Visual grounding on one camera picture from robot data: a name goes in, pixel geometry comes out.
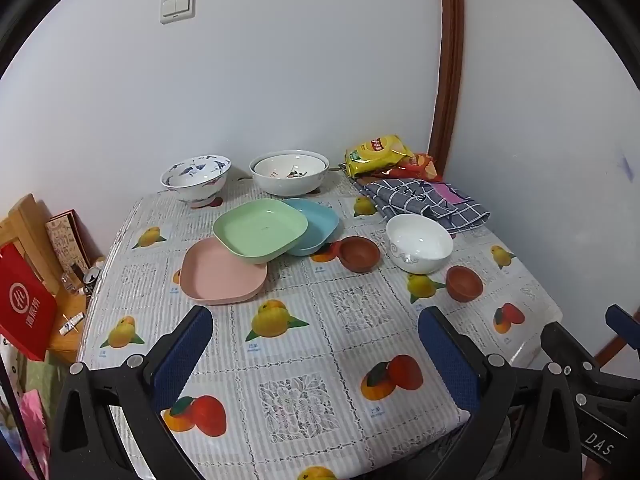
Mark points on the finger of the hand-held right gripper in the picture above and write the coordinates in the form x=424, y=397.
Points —
x=625, y=327
x=590, y=375

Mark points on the pink square plate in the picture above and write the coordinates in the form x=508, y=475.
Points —
x=215, y=280

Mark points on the small brown bowl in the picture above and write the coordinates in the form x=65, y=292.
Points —
x=360, y=255
x=464, y=285

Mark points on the grey checked cloth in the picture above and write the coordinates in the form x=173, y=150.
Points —
x=400, y=195

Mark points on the brown wooden door frame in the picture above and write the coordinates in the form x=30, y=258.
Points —
x=450, y=60

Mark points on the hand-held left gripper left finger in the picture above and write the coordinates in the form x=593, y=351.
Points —
x=182, y=350

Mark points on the plain white bowl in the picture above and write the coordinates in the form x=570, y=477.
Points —
x=417, y=240

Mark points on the white bowl with orange print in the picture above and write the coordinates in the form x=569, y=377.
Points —
x=280, y=166

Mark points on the wooden side table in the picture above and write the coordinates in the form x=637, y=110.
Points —
x=27, y=222

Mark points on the pink patterned cloth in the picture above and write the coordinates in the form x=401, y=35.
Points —
x=30, y=435

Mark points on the green square plate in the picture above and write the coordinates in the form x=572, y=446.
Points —
x=260, y=225

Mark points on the red chips bag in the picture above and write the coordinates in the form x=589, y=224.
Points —
x=422, y=165

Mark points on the blue square plate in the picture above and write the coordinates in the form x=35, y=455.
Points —
x=320, y=220

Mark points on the patterned flat box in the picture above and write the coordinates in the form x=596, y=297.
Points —
x=62, y=237

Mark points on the fruit print tablecloth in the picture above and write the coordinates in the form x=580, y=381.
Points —
x=300, y=335

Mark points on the large white bowl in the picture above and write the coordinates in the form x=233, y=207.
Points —
x=290, y=186

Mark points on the small white tube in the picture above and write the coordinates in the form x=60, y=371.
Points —
x=70, y=324

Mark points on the white light switch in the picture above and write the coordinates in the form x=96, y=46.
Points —
x=177, y=6

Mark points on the red paper bag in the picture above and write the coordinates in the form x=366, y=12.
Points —
x=27, y=305

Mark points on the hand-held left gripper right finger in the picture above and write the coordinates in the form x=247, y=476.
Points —
x=447, y=355

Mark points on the blue patterned white bowl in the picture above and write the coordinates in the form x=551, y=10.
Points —
x=192, y=187

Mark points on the yellow chips bag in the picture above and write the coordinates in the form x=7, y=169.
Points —
x=375, y=152

